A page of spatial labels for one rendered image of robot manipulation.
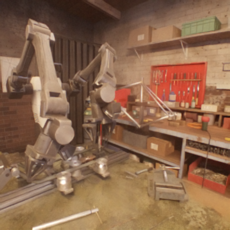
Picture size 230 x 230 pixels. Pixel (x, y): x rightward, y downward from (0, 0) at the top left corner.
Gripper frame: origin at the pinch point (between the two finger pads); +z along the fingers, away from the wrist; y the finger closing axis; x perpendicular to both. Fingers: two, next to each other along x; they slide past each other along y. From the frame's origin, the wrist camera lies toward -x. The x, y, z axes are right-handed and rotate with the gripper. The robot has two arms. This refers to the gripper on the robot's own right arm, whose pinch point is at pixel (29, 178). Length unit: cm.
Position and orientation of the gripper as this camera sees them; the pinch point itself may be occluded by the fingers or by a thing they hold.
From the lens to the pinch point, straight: 58.8
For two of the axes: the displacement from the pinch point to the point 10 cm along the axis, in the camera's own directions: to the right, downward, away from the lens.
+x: -6.1, -4.0, -6.9
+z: -3.8, 9.1, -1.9
